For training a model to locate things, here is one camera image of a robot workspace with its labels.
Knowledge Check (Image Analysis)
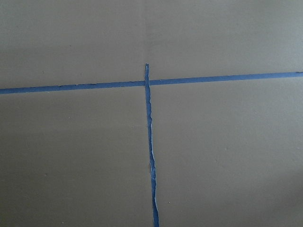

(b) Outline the middle crossing blue tape strip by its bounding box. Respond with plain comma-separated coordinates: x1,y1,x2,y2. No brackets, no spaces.
0,72,303,95

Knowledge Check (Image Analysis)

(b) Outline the long blue tape strip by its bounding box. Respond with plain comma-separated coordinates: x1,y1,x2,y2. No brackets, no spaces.
144,63,160,227

